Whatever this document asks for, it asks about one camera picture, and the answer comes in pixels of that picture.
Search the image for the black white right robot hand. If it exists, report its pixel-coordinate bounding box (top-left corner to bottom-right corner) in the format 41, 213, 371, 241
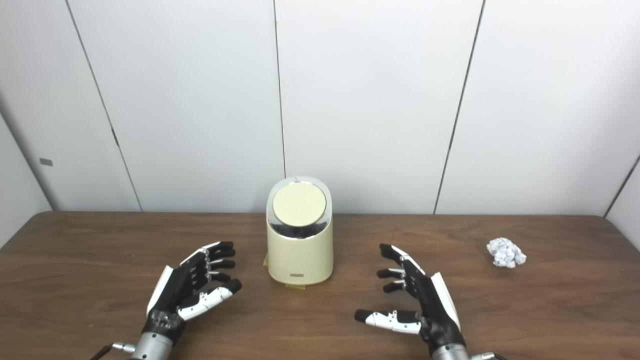
354, 243, 467, 351

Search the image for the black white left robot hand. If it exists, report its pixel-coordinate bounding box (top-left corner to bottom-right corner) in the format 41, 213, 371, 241
141, 241, 243, 344

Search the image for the white paper ball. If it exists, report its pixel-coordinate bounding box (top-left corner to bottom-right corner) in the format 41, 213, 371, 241
486, 237, 527, 269

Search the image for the cream round bin lid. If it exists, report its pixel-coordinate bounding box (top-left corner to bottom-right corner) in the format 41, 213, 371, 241
272, 183, 327, 226

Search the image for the cream-colored trash bin body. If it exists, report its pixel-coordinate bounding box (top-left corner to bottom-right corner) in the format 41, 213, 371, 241
265, 176, 334, 286

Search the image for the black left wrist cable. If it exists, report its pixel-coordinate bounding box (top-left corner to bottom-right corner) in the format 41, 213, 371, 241
90, 342, 137, 360

